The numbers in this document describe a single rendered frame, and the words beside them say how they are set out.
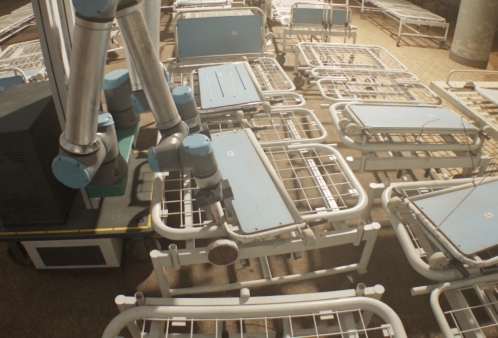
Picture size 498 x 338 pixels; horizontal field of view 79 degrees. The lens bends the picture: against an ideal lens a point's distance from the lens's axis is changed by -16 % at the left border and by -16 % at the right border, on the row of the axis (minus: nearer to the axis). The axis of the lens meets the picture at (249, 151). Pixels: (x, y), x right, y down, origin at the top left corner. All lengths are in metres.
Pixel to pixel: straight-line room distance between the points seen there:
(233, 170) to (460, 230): 0.96
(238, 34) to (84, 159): 2.03
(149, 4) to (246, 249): 1.11
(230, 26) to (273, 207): 1.91
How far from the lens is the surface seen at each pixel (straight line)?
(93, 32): 1.05
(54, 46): 1.45
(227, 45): 3.01
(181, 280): 1.81
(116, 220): 1.70
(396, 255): 2.03
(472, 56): 5.72
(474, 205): 1.59
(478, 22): 5.63
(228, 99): 2.10
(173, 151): 1.15
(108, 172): 1.47
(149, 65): 1.18
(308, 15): 4.28
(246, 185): 1.47
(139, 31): 1.16
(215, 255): 1.27
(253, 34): 3.01
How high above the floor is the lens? 1.44
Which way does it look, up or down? 33 degrees down
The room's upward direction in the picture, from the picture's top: straight up
